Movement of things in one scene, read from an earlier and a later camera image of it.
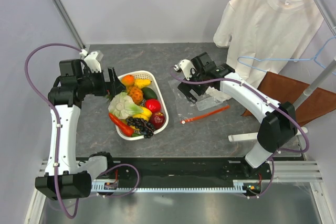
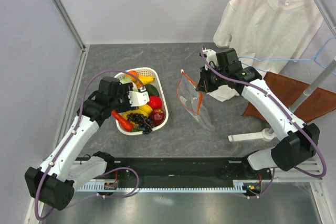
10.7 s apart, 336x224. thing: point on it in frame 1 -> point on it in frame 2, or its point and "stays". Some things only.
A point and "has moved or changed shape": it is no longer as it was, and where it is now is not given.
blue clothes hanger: [314, 59] stays
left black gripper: [112, 87] -> [124, 89]
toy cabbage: [122, 106] has moved or changed shape
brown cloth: [316, 103] stays
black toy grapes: [146, 128] has moved or changed shape
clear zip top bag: [188, 110] has moved or changed shape
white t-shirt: [266, 31] stays
